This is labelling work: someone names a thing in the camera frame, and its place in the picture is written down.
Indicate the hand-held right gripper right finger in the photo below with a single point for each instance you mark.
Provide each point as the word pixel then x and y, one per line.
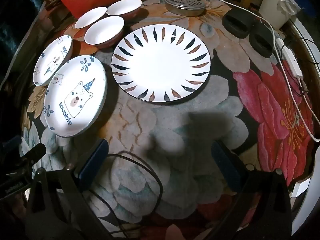
pixel 225 165

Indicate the white bear print plate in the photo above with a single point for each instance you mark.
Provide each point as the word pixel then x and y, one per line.
pixel 50 62
pixel 75 97

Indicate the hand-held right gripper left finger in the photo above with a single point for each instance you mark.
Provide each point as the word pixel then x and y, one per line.
pixel 93 160

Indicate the white bucket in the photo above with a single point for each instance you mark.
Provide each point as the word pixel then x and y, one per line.
pixel 271 7

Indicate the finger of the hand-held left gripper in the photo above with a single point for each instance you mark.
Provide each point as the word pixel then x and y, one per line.
pixel 35 151

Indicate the round metal tin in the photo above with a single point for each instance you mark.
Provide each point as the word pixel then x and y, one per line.
pixel 185 2

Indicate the white plate with leaf pattern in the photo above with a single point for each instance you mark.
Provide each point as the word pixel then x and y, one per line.
pixel 160 65

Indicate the white power strip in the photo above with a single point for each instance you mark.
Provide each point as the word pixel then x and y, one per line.
pixel 291 60

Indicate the white chair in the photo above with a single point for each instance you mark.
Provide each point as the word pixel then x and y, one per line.
pixel 303 187

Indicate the white bowl with red outside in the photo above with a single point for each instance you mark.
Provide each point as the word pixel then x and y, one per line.
pixel 91 17
pixel 103 30
pixel 124 7

